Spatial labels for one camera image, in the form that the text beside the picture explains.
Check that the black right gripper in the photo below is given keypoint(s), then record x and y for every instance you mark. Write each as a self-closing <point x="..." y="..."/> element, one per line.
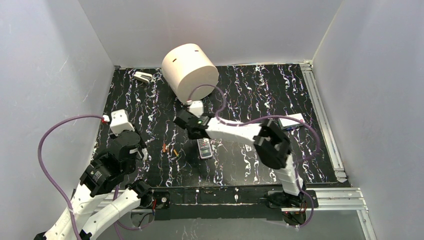
<point x="182" y="119"/>

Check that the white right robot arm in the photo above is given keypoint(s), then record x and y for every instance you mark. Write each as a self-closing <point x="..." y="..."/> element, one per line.
<point x="272" y="145"/>

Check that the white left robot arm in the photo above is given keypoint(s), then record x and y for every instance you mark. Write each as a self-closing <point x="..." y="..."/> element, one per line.
<point x="102" y="175"/>

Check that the small grey remote control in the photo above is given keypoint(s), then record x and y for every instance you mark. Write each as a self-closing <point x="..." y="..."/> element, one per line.
<point x="205" y="149"/>

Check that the white cylindrical container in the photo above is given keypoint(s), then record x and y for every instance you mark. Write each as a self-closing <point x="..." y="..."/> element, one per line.
<point x="189" y="72"/>

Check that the white stapler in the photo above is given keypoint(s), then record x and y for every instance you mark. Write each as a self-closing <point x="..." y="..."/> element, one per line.
<point x="143" y="77"/>

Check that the white battery box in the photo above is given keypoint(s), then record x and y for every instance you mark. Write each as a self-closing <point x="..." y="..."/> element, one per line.
<point x="288" y="124"/>

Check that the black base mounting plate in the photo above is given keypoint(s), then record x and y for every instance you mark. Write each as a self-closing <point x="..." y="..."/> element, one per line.
<point x="230" y="202"/>

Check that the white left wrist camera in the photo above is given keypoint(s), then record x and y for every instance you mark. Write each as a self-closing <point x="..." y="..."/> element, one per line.
<point x="118" y="122"/>

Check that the aluminium frame rail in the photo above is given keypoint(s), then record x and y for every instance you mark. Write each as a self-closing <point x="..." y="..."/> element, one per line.
<point x="346" y="198"/>

